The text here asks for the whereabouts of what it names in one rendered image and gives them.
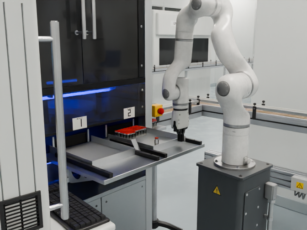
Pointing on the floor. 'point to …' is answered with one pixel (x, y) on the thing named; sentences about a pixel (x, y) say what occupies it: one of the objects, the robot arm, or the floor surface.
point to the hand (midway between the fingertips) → (180, 137)
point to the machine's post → (147, 122)
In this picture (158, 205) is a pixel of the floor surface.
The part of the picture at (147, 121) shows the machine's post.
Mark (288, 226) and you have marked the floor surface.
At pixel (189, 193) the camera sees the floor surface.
